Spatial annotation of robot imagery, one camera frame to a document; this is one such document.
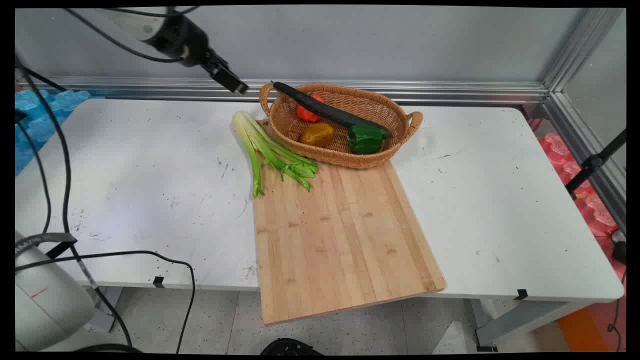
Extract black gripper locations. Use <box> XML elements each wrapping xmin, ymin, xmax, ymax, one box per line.
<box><xmin>150</xmin><ymin>14</ymin><xmax>249</xmax><ymax>95</ymax></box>

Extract yellow bell pepper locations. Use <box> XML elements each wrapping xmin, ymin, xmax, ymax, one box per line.
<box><xmin>300</xmin><ymin>122</ymin><xmax>335</xmax><ymax>148</ymax></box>

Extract green celery bunch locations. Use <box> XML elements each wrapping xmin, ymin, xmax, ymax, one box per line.
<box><xmin>231</xmin><ymin>110</ymin><xmax>319</xmax><ymax>199</ymax></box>

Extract red bell pepper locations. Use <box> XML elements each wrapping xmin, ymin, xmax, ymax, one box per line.
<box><xmin>296</xmin><ymin>93</ymin><xmax>326</xmax><ymax>123</ymax></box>

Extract dark green cucumber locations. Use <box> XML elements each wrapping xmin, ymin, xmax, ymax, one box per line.
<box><xmin>271</xmin><ymin>81</ymin><xmax>392</xmax><ymax>139</ymax></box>

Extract woven wicker basket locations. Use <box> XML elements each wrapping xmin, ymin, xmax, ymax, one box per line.
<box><xmin>259</xmin><ymin>82</ymin><xmax>424</xmax><ymax>169</ymax></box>

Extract green bell pepper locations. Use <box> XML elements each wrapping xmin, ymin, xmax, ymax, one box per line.
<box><xmin>347</xmin><ymin>123</ymin><xmax>386</xmax><ymax>155</ymax></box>

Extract wooden cutting board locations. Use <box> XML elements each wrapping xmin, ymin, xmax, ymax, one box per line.
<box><xmin>252</xmin><ymin>120</ymin><xmax>447</xmax><ymax>327</ymax></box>

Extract blue plastic bubble wrap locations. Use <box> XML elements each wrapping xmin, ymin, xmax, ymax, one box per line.
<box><xmin>15</xmin><ymin>89</ymin><xmax>92</xmax><ymax>176</ymax></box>

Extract black round object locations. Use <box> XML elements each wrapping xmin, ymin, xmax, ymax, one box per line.
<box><xmin>260</xmin><ymin>337</ymin><xmax>324</xmax><ymax>356</ymax></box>

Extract pink plastic bubble wrap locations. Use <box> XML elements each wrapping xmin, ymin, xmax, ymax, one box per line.
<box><xmin>529</xmin><ymin>117</ymin><xmax>627</xmax><ymax>281</ymax></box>

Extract black tripod stand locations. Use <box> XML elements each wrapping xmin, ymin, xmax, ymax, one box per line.
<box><xmin>565</xmin><ymin>128</ymin><xmax>627</xmax><ymax>201</ymax></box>

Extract grey metal table leg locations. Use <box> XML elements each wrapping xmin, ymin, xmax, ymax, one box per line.
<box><xmin>470</xmin><ymin>298</ymin><xmax>593</xmax><ymax>352</ymax></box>

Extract small black device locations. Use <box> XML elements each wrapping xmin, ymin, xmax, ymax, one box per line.
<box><xmin>611</xmin><ymin>229</ymin><xmax>627</xmax><ymax>266</ymax></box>

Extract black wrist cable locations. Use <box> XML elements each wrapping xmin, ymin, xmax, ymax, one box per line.
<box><xmin>64</xmin><ymin>7</ymin><xmax>185</xmax><ymax>64</ymax></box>

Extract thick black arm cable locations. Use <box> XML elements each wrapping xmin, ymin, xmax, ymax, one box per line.
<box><xmin>15</xmin><ymin>57</ymin><xmax>133</xmax><ymax>348</ymax></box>

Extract horizontal aluminium frame rail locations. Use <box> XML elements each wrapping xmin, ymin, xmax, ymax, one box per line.
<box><xmin>16</xmin><ymin>76</ymin><xmax>549</xmax><ymax>105</ymax></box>

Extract black cable looping to floor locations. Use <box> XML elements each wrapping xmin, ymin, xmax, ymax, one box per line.
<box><xmin>15</xmin><ymin>250</ymin><xmax>197</xmax><ymax>354</ymax></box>

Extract grey velcro strap with print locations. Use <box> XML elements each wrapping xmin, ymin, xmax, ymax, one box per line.
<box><xmin>15</xmin><ymin>232</ymin><xmax>79</xmax><ymax>259</ymax></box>

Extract upright aluminium frame post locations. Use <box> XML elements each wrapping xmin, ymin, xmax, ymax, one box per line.
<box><xmin>542</xmin><ymin>7</ymin><xmax>625</xmax><ymax>93</ymax></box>

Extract slanted aluminium frame rail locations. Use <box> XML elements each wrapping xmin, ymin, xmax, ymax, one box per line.
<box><xmin>542</xmin><ymin>91</ymin><xmax>627</xmax><ymax>233</ymax></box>

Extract thin black floor cable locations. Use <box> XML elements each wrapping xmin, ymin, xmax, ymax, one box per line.
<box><xmin>607</xmin><ymin>270</ymin><xmax>627</xmax><ymax>351</ymax></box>

